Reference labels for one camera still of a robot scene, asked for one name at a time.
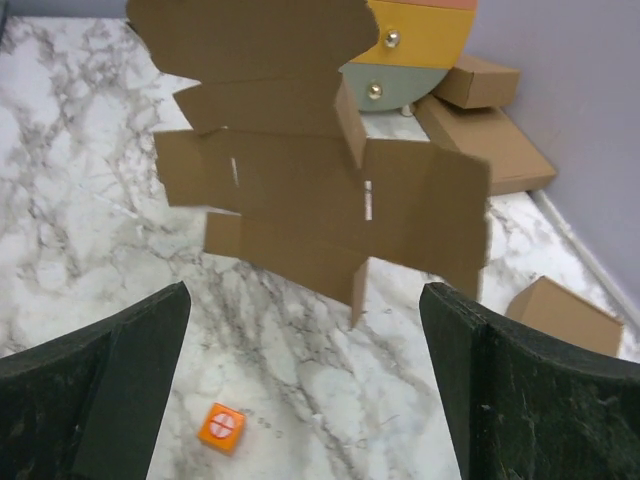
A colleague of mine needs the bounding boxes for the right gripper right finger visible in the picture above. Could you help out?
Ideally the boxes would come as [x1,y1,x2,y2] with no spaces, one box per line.
[419,282,639,479]

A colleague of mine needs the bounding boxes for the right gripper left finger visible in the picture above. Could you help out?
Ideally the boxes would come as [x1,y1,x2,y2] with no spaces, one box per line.
[1,282,191,479]

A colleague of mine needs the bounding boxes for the folded brown cardboard box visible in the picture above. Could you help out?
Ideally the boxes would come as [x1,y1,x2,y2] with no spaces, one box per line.
[506,276,624,357]

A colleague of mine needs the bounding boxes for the large flat cardboard box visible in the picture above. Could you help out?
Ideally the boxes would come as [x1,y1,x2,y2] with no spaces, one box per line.
[414,95,557,196]

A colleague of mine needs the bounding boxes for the small cardboard box at back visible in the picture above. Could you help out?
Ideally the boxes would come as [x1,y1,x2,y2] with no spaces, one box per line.
[432,54,521,109]

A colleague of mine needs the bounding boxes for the small orange cube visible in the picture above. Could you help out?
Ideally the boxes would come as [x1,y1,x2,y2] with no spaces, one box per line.
[197,403,246,455]

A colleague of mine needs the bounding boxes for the round white drawer cabinet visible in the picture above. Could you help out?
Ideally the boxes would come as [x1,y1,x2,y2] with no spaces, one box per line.
[341,1,477,112]

